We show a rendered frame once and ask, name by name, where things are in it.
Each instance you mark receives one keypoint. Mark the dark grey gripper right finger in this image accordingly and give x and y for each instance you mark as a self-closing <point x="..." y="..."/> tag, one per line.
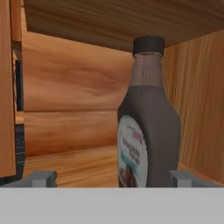
<point x="182" y="178"/>

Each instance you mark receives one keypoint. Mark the wooden cabinet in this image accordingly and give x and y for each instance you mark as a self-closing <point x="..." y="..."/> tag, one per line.
<point x="87" y="87"/>

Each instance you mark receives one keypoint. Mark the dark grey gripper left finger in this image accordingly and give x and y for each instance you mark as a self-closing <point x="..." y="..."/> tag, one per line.
<point x="43" y="178"/>

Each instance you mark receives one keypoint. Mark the dark brown syrup bottle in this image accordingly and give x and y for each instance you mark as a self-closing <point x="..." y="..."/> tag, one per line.
<point x="154" y="128"/>

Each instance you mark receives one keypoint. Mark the wooden cabinet door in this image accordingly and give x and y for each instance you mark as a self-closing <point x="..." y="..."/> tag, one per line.
<point x="6" y="87"/>

